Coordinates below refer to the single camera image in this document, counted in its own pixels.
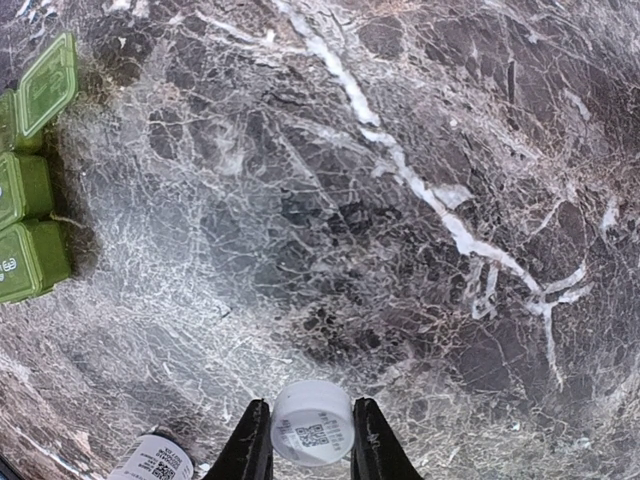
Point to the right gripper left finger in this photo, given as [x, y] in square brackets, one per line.
[248, 454]

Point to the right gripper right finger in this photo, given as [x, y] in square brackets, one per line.
[377, 454]

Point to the white pill bottle near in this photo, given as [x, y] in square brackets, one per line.
[153, 457]

